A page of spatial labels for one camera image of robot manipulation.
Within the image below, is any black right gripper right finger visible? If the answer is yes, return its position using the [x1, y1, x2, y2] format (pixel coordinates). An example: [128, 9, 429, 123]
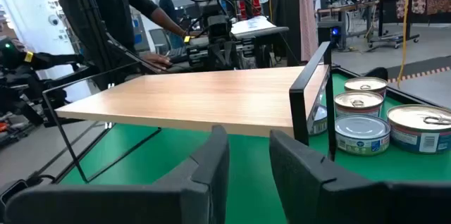
[269, 129, 451, 224]

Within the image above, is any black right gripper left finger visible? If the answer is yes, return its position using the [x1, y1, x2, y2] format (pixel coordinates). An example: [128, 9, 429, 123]
[3, 124, 230, 224]

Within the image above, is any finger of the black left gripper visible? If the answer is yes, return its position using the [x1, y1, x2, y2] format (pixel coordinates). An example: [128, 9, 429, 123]
[52, 54, 87, 70]

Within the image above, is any person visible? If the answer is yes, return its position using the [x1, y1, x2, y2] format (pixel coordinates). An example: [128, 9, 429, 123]
[158, 0, 186, 51]
[49, 0, 187, 77]

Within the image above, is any black floor mat striped edge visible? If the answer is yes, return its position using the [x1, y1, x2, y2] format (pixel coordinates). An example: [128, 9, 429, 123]
[387, 54, 451, 86]

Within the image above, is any black box blue light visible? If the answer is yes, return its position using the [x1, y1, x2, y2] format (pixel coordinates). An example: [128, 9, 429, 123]
[316, 21, 343, 49]

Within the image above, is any pink white hanging fabric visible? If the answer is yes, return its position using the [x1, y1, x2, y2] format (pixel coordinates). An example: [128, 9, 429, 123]
[295, 0, 320, 63]

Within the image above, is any grey desk with papers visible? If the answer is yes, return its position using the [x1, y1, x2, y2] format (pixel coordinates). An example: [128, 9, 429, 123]
[230, 15, 290, 40]

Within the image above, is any wooden workbench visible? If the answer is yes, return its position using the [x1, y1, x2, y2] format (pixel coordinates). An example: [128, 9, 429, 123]
[315, 0, 380, 17]

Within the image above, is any black hanging curtain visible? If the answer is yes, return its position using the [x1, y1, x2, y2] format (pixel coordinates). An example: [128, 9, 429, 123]
[280, 0, 301, 67]

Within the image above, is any black equipment with cable loop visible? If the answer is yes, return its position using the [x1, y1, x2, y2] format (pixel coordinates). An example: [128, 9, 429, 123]
[181, 0, 257, 72]

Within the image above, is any yellow hanging cable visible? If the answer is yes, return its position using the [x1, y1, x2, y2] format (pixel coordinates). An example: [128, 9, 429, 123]
[396, 0, 414, 89]

